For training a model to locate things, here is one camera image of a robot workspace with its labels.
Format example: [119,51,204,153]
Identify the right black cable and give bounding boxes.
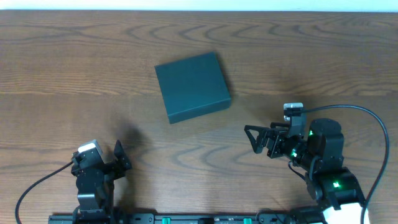
[300,104,391,224]

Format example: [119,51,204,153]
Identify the black gift box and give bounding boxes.
[155,52,231,124]

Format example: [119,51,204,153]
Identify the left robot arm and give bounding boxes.
[71,139,132,223]

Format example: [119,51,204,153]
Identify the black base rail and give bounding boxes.
[48,213,326,224]

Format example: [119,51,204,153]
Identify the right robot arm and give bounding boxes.
[244,103,369,223]

